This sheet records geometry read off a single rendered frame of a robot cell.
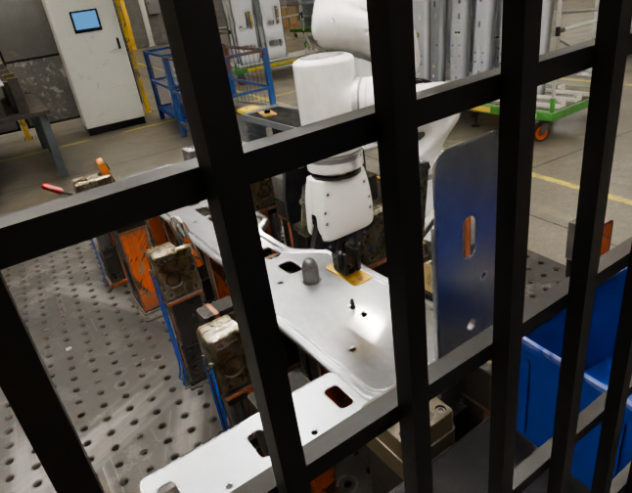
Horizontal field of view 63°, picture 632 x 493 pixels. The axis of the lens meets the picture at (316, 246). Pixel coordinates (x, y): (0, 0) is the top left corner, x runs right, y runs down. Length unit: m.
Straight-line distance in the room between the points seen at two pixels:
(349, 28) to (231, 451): 0.59
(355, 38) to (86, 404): 1.00
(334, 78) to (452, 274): 0.30
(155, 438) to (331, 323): 0.51
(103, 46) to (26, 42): 1.19
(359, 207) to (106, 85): 7.23
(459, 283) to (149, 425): 0.82
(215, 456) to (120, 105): 7.43
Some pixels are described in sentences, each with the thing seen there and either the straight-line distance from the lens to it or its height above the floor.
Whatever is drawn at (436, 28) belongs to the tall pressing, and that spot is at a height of 0.88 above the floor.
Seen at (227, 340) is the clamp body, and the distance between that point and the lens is 0.82.
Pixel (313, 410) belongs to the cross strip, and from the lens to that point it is 0.72.
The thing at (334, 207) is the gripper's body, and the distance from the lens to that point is 0.77.
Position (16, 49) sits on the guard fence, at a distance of 8.64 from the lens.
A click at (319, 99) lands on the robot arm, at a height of 1.36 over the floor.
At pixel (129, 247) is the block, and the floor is 0.92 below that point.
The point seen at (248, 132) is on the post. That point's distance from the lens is 1.74.
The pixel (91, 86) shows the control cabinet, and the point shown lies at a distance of 7.90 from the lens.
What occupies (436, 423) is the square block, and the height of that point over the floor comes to 1.06.
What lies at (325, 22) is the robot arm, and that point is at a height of 1.45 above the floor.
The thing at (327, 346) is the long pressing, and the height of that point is 1.00.
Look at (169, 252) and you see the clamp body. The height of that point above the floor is 1.04.
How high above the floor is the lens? 1.50
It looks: 27 degrees down
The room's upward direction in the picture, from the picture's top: 8 degrees counter-clockwise
